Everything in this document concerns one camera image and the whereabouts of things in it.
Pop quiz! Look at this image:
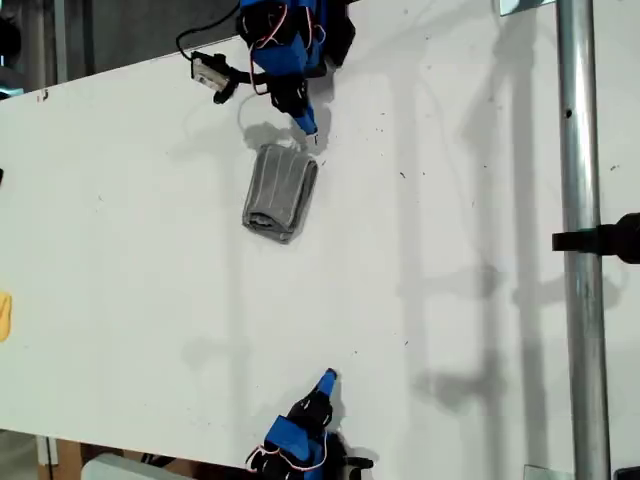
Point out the grey striped towel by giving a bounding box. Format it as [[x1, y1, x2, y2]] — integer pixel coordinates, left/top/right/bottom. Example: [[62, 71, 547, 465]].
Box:
[[241, 143, 320, 246]]

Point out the black clamp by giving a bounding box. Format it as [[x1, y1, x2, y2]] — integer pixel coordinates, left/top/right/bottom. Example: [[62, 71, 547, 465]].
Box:
[[551, 212, 640, 266]]

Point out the black camera cable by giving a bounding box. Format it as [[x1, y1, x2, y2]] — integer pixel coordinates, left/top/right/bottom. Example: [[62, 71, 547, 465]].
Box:
[[177, 2, 246, 61]]

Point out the steel post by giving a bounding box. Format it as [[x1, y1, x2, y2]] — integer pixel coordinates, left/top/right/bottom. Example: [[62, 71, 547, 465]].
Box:
[[554, 0, 614, 480]]

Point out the short black camera stalk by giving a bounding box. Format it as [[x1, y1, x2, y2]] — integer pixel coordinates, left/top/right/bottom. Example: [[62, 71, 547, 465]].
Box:
[[228, 68, 272, 86]]

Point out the yellow object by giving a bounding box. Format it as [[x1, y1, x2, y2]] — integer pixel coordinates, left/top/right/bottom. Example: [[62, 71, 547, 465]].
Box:
[[0, 292, 13, 344]]

